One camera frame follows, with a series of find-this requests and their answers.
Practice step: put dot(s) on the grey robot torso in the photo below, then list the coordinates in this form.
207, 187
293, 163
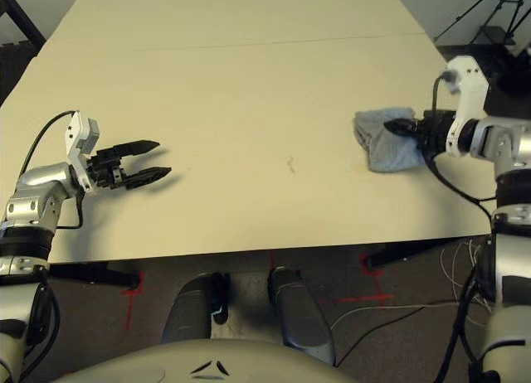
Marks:
207, 360

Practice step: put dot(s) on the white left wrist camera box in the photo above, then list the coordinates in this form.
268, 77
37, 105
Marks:
81, 131

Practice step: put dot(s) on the light blue rag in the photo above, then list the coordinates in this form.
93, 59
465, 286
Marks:
390, 151

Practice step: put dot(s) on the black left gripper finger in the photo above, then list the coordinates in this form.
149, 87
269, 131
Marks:
139, 147
149, 176

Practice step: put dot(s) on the thin brown smear mark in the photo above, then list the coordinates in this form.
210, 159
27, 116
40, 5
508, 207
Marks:
290, 163

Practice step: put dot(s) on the black tripod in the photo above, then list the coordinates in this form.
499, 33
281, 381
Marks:
473, 12

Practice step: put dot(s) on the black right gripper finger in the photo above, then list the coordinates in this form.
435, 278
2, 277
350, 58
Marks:
400, 127

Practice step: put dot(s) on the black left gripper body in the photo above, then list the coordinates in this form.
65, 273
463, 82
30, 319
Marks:
103, 169

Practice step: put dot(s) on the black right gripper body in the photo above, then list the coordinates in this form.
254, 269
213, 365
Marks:
433, 134

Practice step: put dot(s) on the black table foot bar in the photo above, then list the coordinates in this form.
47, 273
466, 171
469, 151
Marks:
103, 275
398, 256

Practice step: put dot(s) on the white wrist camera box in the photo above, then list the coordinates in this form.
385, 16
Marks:
471, 88
81, 131

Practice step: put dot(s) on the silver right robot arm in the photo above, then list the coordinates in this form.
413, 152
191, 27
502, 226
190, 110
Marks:
510, 151

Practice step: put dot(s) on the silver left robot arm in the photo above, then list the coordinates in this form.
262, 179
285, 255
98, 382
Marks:
29, 209

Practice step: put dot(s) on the black foam puzzle mat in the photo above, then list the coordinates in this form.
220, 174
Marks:
16, 68

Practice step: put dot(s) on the grey left robot leg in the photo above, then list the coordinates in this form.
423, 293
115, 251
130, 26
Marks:
186, 312

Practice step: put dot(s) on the grey right robot leg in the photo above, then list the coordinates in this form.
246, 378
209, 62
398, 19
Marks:
298, 316

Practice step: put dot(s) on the grey robot leg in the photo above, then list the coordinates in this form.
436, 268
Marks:
298, 316
186, 312

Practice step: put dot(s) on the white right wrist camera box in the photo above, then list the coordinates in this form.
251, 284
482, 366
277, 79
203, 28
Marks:
471, 88

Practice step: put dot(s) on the beige side table black frame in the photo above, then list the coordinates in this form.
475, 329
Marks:
25, 20

